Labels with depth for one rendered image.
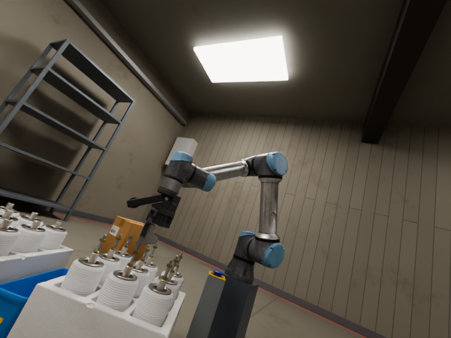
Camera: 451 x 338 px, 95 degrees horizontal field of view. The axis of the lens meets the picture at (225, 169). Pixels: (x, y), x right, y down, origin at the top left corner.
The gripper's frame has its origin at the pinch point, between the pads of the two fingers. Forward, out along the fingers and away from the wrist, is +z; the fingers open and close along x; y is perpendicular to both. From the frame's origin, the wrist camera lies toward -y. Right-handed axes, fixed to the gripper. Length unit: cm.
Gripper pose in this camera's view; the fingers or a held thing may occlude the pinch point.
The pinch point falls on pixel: (136, 245)
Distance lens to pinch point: 78.1
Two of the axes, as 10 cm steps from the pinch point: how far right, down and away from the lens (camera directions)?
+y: 8.7, 4.1, 2.6
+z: -3.4, 9.0, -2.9
